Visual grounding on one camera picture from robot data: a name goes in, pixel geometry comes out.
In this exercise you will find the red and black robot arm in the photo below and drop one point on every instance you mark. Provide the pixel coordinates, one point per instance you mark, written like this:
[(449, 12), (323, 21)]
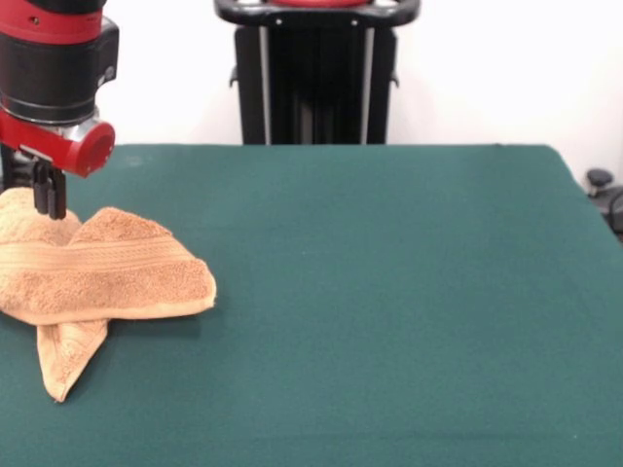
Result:
[(48, 58)]

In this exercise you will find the orange terry towel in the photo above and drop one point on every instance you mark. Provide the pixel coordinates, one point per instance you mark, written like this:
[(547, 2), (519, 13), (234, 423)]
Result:
[(97, 277)]

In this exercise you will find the red robot base disc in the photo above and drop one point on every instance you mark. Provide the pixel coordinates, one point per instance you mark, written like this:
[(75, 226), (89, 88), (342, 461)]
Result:
[(316, 2)]

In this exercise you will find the black office chair base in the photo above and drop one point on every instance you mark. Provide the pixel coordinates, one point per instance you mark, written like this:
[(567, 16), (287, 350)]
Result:
[(599, 177)]

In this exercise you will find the black electrical box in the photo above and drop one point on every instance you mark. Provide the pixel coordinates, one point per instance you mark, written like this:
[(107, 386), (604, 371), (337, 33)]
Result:
[(7, 170)]

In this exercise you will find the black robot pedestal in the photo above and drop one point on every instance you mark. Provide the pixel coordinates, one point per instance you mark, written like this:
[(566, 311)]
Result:
[(316, 73)]

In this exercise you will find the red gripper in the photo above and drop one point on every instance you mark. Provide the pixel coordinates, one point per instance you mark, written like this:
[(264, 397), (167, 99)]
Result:
[(48, 146)]

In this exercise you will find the dark green table cloth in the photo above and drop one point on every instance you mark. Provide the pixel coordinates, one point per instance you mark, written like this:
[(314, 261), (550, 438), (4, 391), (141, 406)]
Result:
[(389, 292)]

